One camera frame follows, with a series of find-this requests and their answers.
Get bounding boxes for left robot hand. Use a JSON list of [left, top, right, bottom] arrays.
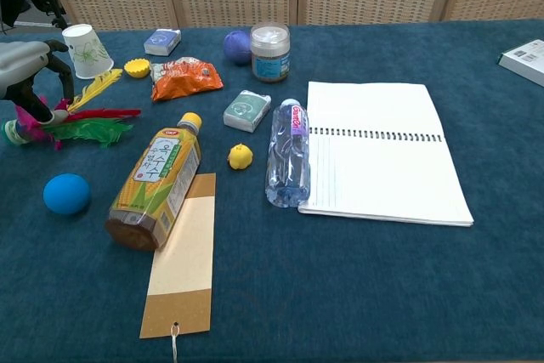
[[0, 39, 76, 124]]

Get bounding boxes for colourful feather shuttlecock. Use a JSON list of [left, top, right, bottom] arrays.
[[1, 68, 142, 152]]

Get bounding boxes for white paper cup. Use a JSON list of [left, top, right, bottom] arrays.
[[61, 23, 115, 80]]

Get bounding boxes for yellow fluted cap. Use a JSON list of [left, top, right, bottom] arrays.
[[123, 58, 151, 79]]

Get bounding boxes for blue foam ball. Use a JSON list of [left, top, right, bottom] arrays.
[[42, 173, 92, 216]]

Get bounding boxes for blue tissue pack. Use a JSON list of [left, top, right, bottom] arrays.
[[143, 28, 183, 57]]

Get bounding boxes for orange snack bag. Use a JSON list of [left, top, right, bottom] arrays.
[[150, 55, 224, 103]]

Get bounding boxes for yellow corn tea bottle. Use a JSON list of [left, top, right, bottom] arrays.
[[105, 111, 203, 252]]

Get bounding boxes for purple foam ball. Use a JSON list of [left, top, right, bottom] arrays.
[[224, 30, 252, 67]]

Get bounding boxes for green tissue pack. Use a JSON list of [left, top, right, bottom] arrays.
[[223, 89, 272, 133]]

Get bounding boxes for small yellow chick toy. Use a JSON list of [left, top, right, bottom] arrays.
[[227, 143, 255, 172]]

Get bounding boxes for clear jar with silver lid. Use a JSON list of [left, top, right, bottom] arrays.
[[249, 24, 292, 83]]

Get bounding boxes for brown and cream paper bookmark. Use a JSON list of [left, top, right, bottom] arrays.
[[139, 173, 217, 362]]

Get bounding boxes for clear water bottle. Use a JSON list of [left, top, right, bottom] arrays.
[[265, 98, 312, 209]]

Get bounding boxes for open white spiral notebook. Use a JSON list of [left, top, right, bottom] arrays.
[[297, 81, 475, 228]]

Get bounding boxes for dark blue felt tablecloth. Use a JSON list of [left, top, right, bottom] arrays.
[[0, 18, 544, 363]]

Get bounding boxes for white cardboard box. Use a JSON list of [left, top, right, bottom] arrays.
[[497, 38, 544, 88]]

